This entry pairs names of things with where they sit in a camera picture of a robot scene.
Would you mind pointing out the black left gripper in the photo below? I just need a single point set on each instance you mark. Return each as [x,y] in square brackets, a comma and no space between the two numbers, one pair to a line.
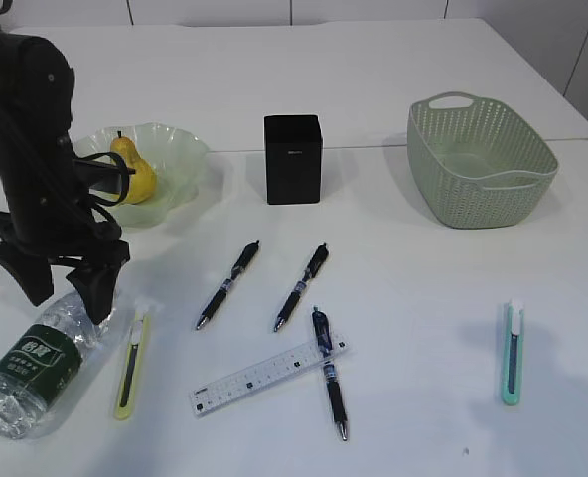
[96,264]

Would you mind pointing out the yellow pear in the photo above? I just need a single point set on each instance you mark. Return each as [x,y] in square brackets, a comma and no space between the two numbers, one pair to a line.
[143,182]

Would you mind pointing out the clear water bottle green label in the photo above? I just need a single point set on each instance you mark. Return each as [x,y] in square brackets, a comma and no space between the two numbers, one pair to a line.
[46,359]

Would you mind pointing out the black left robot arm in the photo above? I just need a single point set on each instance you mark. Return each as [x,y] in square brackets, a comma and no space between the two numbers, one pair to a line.
[57,201]

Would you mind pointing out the yellow utility knife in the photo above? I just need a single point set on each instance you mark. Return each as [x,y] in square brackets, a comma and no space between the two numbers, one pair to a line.
[136,342]

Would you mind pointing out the green wavy glass plate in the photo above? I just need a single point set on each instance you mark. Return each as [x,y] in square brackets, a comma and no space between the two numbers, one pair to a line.
[177,156]

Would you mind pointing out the black pen left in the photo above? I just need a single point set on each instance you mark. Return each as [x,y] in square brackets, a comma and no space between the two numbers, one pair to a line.
[239,267]

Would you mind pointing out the clear plastic ruler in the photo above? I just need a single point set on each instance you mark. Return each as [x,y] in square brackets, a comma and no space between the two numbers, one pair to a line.
[254,379]

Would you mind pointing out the black pen middle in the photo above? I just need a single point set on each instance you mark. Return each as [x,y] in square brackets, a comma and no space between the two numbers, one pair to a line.
[311,270]

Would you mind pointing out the black square pen holder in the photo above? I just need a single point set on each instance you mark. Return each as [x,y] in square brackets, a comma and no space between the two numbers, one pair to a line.
[293,159]

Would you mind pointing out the black pen on ruler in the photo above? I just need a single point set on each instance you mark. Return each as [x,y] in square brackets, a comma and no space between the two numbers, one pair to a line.
[325,347]

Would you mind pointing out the green woven plastic basket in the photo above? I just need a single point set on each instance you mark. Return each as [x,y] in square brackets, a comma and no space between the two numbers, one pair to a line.
[481,166]

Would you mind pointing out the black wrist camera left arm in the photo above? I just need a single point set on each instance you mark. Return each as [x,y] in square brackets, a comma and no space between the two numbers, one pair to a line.
[105,172]

